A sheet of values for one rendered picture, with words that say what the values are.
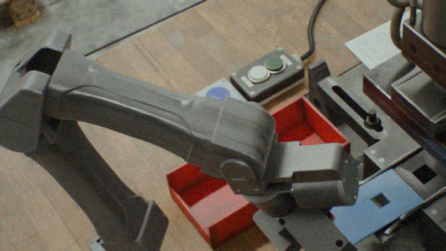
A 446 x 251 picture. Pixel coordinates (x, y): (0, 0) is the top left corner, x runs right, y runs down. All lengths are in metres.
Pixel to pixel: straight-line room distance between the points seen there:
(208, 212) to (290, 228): 0.32
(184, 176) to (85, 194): 0.28
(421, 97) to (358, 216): 0.21
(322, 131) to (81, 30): 1.73
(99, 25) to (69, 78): 2.07
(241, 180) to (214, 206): 0.39
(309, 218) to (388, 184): 0.24
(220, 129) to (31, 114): 0.20
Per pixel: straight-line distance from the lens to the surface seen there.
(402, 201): 1.22
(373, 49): 1.53
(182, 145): 0.94
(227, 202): 1.33
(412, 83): 1.10
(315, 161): 0.95
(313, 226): 1.01
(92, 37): 2.97
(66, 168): 1.05
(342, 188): 0.95
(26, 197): 1.42
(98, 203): 1.09
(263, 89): 1.44
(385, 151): 1.28
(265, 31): 1.57
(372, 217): 1.20
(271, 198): 0.98
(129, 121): 0.94
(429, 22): 1.00
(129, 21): 2.99
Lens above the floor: 1.99
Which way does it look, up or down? 49 degrees down
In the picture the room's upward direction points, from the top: 8 degrees counter-clockwise
